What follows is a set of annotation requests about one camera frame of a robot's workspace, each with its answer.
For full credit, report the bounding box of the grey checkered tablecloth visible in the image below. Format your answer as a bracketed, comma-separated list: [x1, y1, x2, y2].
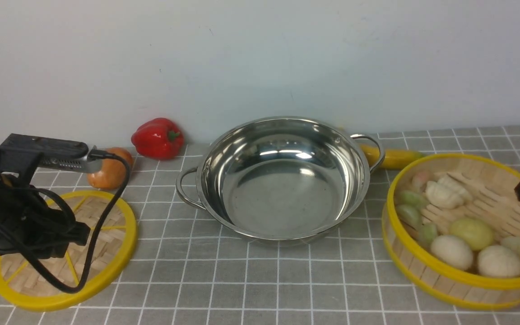
[0, 144, 520, 325]

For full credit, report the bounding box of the yellow bamboo steamer lid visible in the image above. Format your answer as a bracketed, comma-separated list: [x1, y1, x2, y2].
[0, 190, 138, 312]

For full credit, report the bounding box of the green round bun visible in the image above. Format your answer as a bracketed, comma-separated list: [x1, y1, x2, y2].
[448, 217, 495, 251]

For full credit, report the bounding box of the yellow banana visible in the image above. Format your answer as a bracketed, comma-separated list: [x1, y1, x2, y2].
[360, 144, 425, 170]

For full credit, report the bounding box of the stainless steel pot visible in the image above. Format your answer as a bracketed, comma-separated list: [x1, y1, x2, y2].
[176, 116, 386, 246]

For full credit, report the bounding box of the black camera cable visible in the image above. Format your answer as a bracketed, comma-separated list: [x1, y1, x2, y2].
[0, 149, 132, 294]

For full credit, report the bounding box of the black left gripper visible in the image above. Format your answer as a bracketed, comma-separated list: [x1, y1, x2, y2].
[0, 168, 91, 259]

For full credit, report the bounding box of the pink dumpling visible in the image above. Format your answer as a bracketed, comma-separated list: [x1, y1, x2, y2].
[410, 170, 433, 193]

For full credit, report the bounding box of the white round bun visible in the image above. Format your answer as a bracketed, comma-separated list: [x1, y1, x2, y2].
[430, 235, 474, 271]
[477, 245, 520, 279]

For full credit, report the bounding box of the yellow bamboo steamer basket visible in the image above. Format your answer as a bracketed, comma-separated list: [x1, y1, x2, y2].
[381, 153, 520, 309]

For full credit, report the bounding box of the white dumpling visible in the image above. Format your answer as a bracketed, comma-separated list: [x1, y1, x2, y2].
[425, 175, 474, 209]

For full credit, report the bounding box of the red bell pepper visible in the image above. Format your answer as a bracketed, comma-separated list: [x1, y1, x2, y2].
[131, 118, 184, 160]

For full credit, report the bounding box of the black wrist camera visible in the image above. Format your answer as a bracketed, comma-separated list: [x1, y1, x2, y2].
[0, 134, 102, 173]

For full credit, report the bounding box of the small green dumpling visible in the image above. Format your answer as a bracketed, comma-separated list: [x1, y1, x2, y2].
[395, 204, 423, 230]
[417, 223, 439, 251]
[396, 190, 430, 211]

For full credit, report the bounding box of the brown potato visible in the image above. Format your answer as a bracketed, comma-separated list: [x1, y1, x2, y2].
[87, 147, 134, 190]

